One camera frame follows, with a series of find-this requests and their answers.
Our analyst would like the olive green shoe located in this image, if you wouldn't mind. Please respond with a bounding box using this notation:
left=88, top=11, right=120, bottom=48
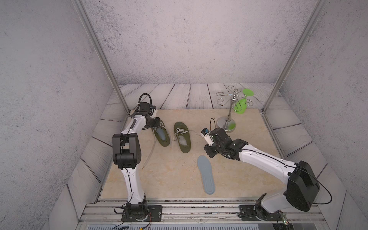
left=174, top=122, right=191, bottom=153
left=152, top=121, right=171, bottom=147

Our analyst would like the grey-blue insole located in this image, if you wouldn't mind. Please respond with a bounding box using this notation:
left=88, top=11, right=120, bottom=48
left=155, top=127, right=168, bottom=142
left=197, top=155, right=216, bottom=195

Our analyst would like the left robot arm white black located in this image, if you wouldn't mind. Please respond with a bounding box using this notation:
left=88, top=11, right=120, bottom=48
left=112, top=93, right=161, bottom=223

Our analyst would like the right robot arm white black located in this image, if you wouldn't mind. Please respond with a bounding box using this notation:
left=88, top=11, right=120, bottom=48
left=201, top=128, right=323, bottom=221

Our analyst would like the green plastic wine glass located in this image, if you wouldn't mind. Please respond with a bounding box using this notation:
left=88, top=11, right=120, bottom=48
left=233, top=89, right=254, bottom=114

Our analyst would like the chrome cup holder stand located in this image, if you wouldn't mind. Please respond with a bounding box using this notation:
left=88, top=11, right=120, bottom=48
left=216, top=85, right=241, bottom=132

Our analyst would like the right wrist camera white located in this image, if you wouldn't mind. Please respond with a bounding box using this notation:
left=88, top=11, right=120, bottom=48
left=201, top=128, right=214, bottom=147

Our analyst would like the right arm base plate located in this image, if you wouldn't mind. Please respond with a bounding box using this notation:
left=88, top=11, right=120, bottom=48
left=238, top=205, right=283, bottom=221

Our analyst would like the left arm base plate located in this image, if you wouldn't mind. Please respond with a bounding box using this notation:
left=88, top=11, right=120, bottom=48
left=121, top=204, right=163, bottom=222

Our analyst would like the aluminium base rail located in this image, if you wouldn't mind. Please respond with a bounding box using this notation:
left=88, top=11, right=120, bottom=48
left=77, top=198, right=329, bottom=230

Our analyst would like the right aluminium frame post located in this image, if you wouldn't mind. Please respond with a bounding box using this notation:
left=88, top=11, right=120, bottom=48
left=262, top=0, right=328, bottom=115

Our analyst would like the aluminium frame post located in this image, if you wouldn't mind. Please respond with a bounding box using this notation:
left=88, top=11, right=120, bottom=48
left=72, top=0, right=130, bottom=114
left=262, top=0, right=328, bottom=115

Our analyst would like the left aluminium frame post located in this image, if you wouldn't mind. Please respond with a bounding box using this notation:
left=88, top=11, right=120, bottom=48
left=72, top=0, right=130, bottom=114

